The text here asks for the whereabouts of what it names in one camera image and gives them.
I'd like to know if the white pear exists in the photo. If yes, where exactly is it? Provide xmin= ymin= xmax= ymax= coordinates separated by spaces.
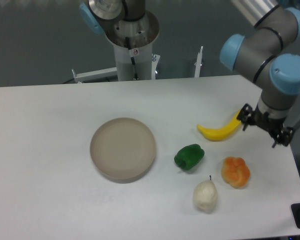
xmin=192 ymin=175 xmax=219 ymax=213

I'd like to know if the black cable on pedestal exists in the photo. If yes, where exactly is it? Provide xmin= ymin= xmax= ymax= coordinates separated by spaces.
xmin=125 ymin=36 xmax=140 ymax=81

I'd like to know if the yellow banana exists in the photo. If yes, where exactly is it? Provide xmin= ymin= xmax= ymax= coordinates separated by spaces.
xmin=196 ymin=110 xmax=241 ymax=142

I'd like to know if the beige round plate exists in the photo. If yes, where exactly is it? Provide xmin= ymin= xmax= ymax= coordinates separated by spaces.
xmin=90 ymin=117 xmax=157 ymax=183

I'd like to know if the white metal frame bracket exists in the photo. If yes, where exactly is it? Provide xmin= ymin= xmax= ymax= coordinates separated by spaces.
xmin=71 ymin=67 xmax=117 ymax=83

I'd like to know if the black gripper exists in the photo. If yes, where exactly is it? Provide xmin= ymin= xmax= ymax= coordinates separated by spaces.
xmin=236 ymin=103 xmax=294 ymax=148

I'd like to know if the white upright frame post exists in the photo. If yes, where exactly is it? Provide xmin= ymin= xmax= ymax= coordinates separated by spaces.
xmin=194 ymin=45 xmax=204 ymax=78

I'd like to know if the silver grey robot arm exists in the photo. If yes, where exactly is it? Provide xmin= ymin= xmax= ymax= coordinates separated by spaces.
xmin=79 ymin=0 xmax=300 ymax=146

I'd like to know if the green bell pepper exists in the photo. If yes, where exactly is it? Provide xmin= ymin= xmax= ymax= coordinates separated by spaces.
xmin=174 ymin=144 xmax=205 ymax=171

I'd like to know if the orange knotted bread roll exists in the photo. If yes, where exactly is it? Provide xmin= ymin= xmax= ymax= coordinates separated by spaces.
xmin=221 ymin=156 xmax=251 ymax=189

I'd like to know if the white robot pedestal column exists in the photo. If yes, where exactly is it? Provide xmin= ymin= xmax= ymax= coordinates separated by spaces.
xmin=105 ymin=10 xmax=160 ymax=81

